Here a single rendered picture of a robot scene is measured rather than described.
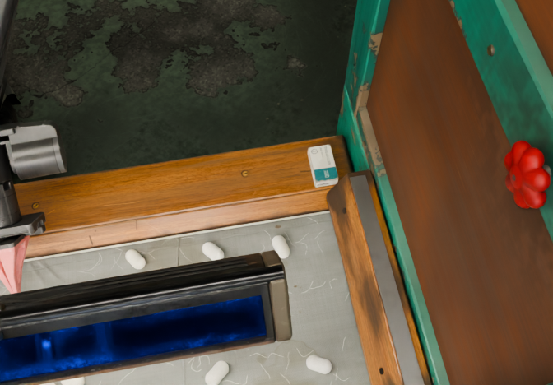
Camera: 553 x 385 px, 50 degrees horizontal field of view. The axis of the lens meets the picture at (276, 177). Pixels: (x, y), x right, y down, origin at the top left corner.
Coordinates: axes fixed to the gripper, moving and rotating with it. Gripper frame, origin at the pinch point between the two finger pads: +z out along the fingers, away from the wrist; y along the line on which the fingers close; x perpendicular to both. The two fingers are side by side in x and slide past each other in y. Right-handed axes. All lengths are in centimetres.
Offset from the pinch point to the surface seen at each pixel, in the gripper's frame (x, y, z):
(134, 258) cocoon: 3.9, 15.5, -0.1
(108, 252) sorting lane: 6.9, 11.4, -0.8
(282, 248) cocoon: 2.5, 36.6, 1.8
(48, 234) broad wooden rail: 7.2, 3.6, -4.9
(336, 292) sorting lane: -0.5, 43.1, 8.6
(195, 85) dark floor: 119, 24, -18
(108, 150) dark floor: 105, -5, -3
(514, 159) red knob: -45, 49, -18
